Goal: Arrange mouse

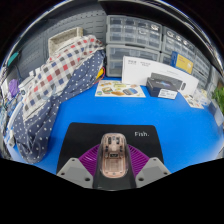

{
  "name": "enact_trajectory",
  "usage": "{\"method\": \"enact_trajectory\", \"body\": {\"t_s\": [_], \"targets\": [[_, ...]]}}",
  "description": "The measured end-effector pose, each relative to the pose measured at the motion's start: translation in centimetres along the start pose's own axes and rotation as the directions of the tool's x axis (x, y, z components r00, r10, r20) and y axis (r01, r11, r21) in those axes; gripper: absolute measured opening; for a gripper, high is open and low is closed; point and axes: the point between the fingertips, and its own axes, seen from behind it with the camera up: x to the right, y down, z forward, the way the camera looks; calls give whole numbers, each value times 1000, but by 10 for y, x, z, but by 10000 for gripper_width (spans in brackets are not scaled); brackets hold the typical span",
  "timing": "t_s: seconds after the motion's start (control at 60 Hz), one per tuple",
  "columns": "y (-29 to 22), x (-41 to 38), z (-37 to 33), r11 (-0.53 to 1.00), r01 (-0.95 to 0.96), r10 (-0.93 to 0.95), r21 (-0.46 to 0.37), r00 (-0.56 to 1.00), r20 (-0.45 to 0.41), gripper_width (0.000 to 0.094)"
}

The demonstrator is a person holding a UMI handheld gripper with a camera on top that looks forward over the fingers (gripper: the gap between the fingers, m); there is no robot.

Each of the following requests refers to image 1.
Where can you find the yellow and blue box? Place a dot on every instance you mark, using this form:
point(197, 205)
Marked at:
point(182, 62)

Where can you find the small yellow object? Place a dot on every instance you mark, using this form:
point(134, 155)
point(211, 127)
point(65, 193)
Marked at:
point(100, 73)

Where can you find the red blue checked cloth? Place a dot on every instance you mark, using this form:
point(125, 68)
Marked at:
point(60, 73)

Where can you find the navy polka dot cloth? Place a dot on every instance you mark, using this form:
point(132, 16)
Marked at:
point(40, 133)

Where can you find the green plant in white pot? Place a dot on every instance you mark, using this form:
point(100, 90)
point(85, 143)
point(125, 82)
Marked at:
point(219, 98)

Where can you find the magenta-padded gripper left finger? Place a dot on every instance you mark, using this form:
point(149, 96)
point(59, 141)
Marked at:
point(75, 171)

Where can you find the pink translucent computer mouse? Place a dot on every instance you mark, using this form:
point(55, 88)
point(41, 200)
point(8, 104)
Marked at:
point(114, 160)

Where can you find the small purple object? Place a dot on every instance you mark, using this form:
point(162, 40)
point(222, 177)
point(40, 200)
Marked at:
point(13, 87)

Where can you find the black mouse pad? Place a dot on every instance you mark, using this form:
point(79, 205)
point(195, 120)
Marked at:
point(80, 136)

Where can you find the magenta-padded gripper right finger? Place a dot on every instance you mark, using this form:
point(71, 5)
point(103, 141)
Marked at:
point(151, 170)

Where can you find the white blue-printed tissue box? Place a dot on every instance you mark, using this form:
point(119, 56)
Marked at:
point(205, 98)

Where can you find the teal object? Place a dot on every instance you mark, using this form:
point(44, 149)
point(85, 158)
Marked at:
point(13, 58)

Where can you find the white woven basket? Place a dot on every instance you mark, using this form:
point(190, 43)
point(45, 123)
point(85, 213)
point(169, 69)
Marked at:
point(63, 37)

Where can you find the long white keyboard box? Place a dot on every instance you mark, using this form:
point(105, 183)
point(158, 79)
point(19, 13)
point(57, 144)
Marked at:
point(140, 70)

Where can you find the small black box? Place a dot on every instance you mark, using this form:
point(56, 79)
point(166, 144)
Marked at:
point(160, 87)

